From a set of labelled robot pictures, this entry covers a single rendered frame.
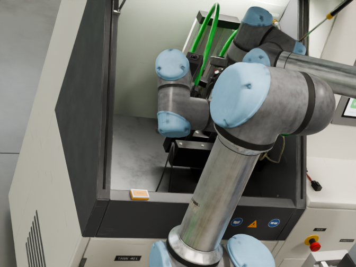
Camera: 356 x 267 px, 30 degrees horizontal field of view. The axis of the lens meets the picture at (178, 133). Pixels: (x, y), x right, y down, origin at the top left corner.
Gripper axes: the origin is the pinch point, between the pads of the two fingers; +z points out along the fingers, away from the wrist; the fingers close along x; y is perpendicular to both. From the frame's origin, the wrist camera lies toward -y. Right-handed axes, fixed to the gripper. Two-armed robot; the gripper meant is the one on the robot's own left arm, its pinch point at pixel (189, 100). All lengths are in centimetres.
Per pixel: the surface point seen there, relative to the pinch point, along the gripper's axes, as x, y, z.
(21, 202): -67, 37, 79
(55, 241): -35, 48, 36
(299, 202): 37, 12, 36
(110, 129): -18.7, 14.0, 0.0
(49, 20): -146, -85, 209
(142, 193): -6.1, 27.4, 8.2
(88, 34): -37.3, -13.7, 6.8
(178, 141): -4.3, 6.4, 26.5
